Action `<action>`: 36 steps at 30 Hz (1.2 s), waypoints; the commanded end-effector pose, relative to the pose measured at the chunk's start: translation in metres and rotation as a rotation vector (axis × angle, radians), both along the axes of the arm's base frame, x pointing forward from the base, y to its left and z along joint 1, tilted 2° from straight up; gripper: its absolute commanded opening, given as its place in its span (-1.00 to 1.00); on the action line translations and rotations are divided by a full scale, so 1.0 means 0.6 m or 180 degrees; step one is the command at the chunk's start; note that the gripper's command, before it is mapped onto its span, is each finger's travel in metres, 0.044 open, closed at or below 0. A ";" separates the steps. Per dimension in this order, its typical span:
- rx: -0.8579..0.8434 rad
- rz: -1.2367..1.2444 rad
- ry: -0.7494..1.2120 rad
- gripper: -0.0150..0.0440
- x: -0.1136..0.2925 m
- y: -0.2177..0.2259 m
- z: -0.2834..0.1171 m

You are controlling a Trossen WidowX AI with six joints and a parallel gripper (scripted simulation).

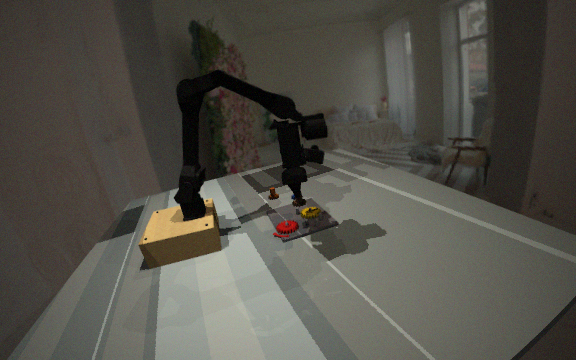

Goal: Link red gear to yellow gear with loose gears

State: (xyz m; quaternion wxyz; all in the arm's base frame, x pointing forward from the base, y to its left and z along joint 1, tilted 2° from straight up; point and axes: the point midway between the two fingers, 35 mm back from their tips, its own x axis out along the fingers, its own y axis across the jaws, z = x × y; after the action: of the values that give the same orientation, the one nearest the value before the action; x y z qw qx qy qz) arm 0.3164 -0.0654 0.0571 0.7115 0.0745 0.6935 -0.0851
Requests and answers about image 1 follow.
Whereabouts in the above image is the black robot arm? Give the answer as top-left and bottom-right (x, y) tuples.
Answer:
(174, 70), (327, 222)

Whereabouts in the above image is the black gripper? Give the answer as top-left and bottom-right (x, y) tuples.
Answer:
(279, 142), (307, 198)

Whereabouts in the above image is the red gear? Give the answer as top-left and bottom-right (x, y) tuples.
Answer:
(276, 220), (299, 234)

